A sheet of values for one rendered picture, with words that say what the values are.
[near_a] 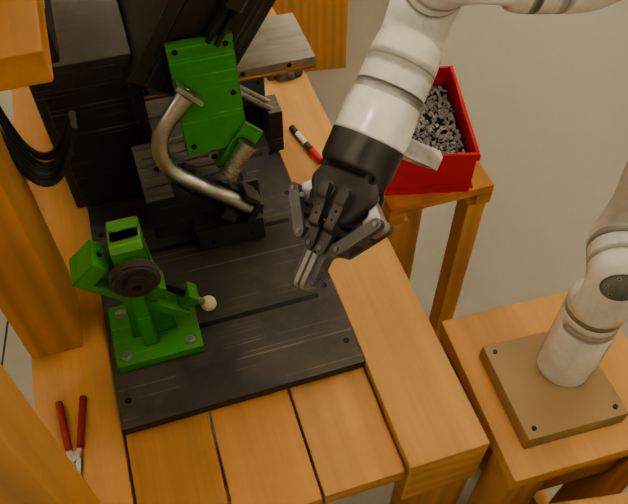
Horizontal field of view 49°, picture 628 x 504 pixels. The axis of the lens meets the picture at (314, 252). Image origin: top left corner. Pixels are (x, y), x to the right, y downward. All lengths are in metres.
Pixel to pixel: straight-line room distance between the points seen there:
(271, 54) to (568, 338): 0.76
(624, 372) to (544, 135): 1.83
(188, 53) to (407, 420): 0.71
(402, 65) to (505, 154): 2.29
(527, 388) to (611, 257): 0.33
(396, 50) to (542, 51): 2.89
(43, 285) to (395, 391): 0.59
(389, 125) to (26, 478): 0.52
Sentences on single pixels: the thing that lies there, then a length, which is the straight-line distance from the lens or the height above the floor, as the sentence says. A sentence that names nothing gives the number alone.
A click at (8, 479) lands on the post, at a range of 0.82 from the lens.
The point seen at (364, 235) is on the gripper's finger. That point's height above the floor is 1.46.
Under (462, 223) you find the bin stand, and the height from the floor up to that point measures 0.67.
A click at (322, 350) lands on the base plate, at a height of 0.90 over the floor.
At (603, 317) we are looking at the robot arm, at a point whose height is 1.10.
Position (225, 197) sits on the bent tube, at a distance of 1.31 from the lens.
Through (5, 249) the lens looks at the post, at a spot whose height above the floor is 1.17.
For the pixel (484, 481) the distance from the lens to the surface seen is 1.38.
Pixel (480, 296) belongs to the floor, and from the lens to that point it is 2.44.
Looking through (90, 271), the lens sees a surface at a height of 1.14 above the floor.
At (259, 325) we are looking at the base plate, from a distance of 1.25.
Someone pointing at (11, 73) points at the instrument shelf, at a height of 1.52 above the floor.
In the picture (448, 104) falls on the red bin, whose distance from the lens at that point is 1.72.
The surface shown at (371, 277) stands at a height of 0.90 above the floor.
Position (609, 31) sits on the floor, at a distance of 3.78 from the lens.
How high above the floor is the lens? 1.95
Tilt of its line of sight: 52 degrees down
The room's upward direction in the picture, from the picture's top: straight up
